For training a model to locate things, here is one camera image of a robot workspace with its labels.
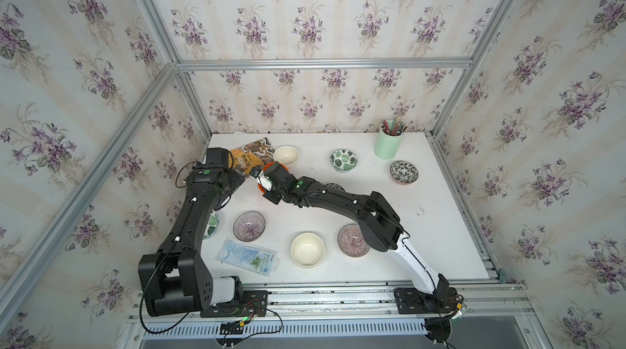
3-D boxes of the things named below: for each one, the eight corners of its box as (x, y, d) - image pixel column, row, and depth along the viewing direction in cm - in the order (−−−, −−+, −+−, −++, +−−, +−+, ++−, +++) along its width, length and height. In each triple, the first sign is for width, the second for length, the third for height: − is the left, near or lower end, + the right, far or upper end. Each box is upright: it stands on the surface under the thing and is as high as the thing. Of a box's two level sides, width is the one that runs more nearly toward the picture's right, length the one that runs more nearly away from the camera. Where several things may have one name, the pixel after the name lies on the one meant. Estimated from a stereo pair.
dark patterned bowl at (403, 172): (390, 184, 103) (393, 178, 99) (386, 166, 109) (388, 160, 106) (416, 184, 103) (420, 178, 100) (410, 166, 109) (414, 160, 106)
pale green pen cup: (384, 163, 110) (392, 141, 99) (368, 147, 116) (375, 125, 105) (400, 155, 113) (410, 133, 102) (384, 140, 120) (392, 118, 108)
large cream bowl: (290, 270, 81) (289, 265, 77) (292, 239, 88) (291, 232, 84) (324, 270, 82) (325, 265, 77) (323, 239, 88) (324, 232, 84)
